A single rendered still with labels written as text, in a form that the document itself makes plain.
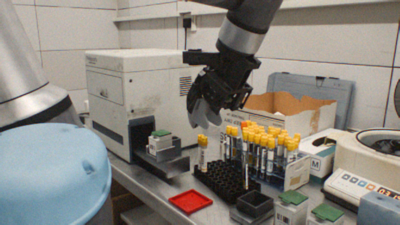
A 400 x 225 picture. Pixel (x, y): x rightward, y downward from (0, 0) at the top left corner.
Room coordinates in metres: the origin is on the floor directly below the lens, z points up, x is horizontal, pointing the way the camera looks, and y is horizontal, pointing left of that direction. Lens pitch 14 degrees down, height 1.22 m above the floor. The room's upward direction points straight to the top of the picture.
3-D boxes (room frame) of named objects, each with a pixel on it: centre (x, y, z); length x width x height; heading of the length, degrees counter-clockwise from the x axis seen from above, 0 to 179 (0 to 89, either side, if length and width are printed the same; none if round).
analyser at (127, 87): (0.96, 0.16, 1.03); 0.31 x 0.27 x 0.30; 40
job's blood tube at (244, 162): (0.60, -0.10, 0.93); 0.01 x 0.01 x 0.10; 29
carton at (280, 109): (0.93, -0.25, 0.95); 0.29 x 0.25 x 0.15; 130
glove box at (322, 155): (0.78, -0.36, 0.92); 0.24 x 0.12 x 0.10; 130
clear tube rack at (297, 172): (0.72, -0.17, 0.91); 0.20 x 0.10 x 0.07; 40
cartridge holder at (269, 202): (0.54, -0.11, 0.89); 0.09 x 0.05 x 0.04; 130
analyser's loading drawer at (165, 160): (0.76, 0.11, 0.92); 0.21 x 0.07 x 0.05; 40
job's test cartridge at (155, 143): (0.74, 0.10, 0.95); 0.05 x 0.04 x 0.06; 130
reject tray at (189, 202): (0.58, 0.02, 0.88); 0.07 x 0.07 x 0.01; 40
